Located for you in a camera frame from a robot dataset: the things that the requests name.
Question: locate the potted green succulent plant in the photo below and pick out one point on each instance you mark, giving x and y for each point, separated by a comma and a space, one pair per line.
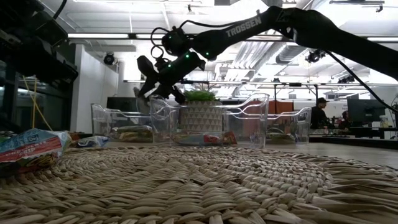
202, 115

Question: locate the clear plastic bin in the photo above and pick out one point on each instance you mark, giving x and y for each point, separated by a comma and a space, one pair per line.
248, 118
99, 118
303, 124

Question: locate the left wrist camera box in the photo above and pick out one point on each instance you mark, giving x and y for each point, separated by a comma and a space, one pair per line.
51, 28

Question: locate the black track spotlight cluster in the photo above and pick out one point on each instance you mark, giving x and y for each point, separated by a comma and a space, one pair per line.
315, 56

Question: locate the black computer monitor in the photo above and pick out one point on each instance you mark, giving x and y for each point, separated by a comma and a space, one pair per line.
365, 110
124, 104

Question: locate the purple blue granola bar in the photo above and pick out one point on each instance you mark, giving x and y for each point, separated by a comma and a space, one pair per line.
93, 141

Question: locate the long ceiling light strip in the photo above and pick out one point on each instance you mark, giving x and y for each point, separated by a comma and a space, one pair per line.
99, 36

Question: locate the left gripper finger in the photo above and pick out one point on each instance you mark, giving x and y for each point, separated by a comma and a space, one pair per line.
55, 65

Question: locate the person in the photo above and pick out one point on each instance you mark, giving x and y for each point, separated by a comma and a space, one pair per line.
345, 119
319, 115

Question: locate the long black desk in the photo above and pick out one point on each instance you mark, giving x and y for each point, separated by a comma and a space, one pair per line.
357, 132

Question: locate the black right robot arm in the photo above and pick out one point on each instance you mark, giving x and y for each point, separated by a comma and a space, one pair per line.
326, 34

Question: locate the round woven straw placemat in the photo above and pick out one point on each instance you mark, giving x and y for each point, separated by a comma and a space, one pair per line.
199, 186

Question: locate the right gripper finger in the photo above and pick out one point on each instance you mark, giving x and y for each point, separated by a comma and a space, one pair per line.
179, 96
147, 71

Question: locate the snack bars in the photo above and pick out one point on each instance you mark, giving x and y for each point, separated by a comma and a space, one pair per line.
224, 137

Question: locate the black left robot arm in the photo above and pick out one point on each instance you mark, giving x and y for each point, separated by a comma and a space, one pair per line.
12, 7

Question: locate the orange partition panel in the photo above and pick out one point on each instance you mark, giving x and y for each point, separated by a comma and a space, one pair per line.
280, 107

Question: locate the blue red granola bar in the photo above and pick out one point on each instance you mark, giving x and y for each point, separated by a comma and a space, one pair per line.
31, 144

